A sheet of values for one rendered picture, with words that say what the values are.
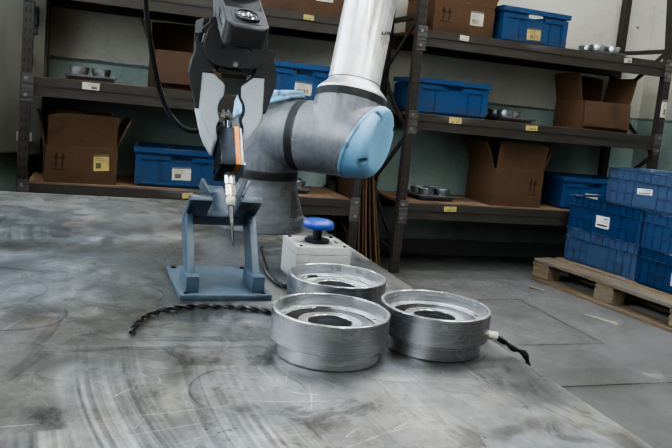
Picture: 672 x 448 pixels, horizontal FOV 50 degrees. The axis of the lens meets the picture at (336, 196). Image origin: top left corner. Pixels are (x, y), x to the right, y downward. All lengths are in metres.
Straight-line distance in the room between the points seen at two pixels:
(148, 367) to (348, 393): 0.16
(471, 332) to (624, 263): 4.05
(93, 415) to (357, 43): 0.79
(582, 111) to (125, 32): 2.99
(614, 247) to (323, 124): 3.74
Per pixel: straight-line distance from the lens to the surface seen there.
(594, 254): 4.86
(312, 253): 0.89
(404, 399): 0.59
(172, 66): 4.12
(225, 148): 0.81
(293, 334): 0.61
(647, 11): 6.15
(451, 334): 0.66
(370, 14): 1.19
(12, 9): 4.43
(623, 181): 4.68
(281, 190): 1.19
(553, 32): 5.04
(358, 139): 1.10
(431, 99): 4.60
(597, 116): 5.21
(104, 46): 4.65
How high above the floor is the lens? 1.02
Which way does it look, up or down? 7 degrees down
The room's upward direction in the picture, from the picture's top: 6 degrees clockwise
